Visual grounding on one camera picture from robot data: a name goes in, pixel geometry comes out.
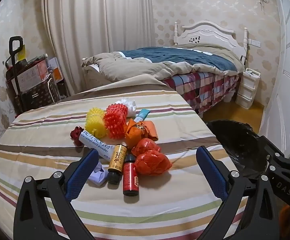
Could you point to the yellow foam fruit net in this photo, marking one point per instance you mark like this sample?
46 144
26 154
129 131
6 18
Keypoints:
95 122

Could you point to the orange-red foam fruit net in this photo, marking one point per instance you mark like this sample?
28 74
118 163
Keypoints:
115 122

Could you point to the beige curtain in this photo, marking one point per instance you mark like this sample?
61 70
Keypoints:
97 25

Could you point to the white wall switch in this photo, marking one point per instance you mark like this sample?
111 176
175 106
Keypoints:
255 43

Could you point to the teal and white sachet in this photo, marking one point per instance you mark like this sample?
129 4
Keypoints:
142 115

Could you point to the white powder stick packet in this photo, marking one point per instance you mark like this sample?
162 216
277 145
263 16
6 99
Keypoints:
95 143

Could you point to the white plastic drawer unit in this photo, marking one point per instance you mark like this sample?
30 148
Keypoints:
246 90

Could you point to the beige and blue quilt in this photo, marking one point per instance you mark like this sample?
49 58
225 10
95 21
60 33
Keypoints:
160 55

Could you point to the yellow tag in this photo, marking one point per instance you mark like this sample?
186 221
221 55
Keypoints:
22 52

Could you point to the orange wrapper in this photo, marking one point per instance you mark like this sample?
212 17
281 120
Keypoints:
133 133

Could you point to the plaid bed sheet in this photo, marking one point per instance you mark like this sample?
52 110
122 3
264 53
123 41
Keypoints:
200 87

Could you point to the red plastic bag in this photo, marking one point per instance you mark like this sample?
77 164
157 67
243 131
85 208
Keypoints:
152 163
145 146

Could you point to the large cardboard box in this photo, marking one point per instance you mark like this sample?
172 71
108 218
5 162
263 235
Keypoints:
32 76

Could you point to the white tissue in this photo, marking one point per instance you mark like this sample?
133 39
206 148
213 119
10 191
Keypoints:
130 106

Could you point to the brown patterned trunk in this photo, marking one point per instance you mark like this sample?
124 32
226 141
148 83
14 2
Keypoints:
34 97

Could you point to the white paper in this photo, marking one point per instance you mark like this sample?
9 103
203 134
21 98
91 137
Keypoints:
97 177

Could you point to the white and orange box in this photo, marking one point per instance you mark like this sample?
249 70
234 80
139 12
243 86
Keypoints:
56 72

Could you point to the small bottle red label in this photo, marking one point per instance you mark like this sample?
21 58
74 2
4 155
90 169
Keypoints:
130 177

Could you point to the orange packet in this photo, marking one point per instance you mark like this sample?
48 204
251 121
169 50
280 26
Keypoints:
151 131

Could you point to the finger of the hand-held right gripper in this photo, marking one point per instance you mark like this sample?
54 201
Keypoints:
270 150

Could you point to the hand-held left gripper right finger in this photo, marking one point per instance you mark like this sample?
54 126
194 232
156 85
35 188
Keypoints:
210 170

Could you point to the dark red wrapper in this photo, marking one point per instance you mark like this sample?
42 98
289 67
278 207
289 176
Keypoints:
75 133

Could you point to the striped cloth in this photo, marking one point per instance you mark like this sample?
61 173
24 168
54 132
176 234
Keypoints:
34 142

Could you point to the black hand truck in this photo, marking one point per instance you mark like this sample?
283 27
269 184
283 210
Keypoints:
14 55

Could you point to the black bagged trash bin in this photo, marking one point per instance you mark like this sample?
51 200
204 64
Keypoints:
235 140

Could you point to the white wooden bed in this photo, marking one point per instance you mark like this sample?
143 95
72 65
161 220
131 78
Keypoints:
210 33

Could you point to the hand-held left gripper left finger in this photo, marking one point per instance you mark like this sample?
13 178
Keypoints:
82 173

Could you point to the brown bottle gold label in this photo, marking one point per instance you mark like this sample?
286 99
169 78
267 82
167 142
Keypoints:
116 160

